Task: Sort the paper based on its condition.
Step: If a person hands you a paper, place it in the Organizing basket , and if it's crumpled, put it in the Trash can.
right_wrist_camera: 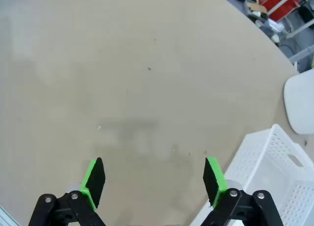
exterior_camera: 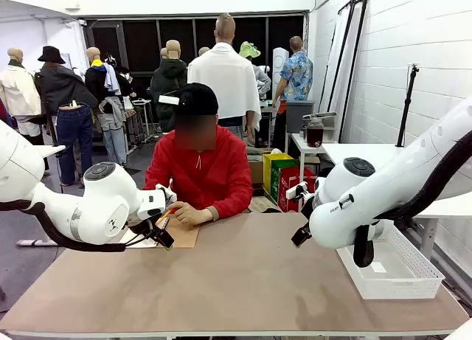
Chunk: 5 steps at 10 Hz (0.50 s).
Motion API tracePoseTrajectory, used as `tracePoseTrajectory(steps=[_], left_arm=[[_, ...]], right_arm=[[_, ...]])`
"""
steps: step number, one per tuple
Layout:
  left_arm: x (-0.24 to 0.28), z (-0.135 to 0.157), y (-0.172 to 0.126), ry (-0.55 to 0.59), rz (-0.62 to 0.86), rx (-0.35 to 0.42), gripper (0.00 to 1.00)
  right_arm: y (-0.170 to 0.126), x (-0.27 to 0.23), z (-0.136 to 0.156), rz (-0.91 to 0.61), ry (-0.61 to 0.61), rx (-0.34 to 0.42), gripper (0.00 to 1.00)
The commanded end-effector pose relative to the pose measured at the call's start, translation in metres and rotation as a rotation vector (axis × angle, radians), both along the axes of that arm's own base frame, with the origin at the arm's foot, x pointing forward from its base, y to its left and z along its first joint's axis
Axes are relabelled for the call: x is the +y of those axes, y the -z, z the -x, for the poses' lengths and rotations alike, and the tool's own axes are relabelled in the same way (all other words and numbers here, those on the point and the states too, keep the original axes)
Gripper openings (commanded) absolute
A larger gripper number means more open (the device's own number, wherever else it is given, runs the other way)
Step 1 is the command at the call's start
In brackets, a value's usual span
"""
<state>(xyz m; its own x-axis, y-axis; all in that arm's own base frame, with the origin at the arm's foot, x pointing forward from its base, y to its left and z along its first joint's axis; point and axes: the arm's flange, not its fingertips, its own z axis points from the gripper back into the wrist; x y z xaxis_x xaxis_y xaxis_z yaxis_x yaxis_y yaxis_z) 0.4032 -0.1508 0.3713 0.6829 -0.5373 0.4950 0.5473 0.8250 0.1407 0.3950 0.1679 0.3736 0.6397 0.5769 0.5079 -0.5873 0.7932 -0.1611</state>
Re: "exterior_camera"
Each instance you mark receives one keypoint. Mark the white tower fan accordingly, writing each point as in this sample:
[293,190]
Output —
[280,65]

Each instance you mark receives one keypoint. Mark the black framed white panel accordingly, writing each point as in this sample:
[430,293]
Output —
[341,59]
[355,67]

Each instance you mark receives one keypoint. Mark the white perforated plastic basket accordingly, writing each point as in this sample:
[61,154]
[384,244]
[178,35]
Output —
[405,281]

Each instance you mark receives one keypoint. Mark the mannequin cream jacket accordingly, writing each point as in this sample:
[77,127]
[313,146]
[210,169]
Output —
[18,89]

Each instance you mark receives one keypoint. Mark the glass jar dark liquid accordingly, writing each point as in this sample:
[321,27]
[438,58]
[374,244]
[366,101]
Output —
[315,133]

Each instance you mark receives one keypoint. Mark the mannequin green hat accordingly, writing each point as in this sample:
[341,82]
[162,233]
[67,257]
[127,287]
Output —
[250,50]

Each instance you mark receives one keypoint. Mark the mannequin dark green jacket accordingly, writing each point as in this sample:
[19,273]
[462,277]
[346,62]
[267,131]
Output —
[167,82]

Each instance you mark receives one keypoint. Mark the white desk frame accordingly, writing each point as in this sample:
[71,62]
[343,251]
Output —
[51,150]

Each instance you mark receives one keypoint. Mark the tall mannequin white cloth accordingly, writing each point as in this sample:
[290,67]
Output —
[225,82]

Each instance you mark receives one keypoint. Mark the person in red hoodie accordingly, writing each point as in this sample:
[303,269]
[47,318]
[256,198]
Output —
[206,170]

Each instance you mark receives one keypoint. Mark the mannequin black hat jeans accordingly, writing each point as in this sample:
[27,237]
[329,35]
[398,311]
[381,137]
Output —
[62,89]

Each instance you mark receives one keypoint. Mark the person's left forearm red sleeve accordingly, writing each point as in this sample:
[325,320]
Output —
[232,205]

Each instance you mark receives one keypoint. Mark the black cap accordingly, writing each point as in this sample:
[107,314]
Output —
[197,98]

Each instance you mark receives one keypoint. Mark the white head-mounted camera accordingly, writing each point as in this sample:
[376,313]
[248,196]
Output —
[169,99]

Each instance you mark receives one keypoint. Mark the brown spiral notebook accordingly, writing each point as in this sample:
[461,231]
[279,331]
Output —
[184,236]

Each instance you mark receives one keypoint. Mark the brown cardboard box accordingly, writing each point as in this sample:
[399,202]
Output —
[256,172]

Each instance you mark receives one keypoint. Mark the yellow pencil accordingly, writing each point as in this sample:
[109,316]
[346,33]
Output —
[164,215]

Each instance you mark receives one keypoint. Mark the mannequin yellow scarf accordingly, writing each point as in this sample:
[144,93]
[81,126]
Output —
[97,82]

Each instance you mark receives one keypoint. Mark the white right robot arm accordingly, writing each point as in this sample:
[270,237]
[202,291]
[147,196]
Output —
[368,200]

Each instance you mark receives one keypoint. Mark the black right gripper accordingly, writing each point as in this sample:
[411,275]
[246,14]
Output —
[308,211]

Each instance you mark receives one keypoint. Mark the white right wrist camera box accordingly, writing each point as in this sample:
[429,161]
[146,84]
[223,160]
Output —
[296,190]

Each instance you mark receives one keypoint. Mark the person's right forearm red sleeve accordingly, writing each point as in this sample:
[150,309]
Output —
[155,181]

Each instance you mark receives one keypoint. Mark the person's left hand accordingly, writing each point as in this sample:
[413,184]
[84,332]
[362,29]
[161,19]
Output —
[191,214]

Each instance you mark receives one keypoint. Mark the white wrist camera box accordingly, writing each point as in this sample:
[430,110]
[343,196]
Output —
[166,192]
[296,190]

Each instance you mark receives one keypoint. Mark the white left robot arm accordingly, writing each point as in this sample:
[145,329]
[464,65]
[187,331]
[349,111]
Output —
[99,207]

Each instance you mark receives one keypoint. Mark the small white table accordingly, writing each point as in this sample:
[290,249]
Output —
[300,142]

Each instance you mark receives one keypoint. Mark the large white side table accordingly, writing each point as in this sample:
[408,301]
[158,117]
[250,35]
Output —
[361,152]

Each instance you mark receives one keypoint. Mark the mannequin blue floral shirt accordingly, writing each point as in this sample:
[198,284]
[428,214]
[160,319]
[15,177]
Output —
[296,76]

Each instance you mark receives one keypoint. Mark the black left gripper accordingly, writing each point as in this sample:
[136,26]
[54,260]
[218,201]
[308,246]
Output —
[160,236]

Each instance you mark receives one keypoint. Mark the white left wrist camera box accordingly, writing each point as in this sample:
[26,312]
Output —
[166,192]

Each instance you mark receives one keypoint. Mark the grey cabinet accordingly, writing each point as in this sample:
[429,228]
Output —
[298,115]

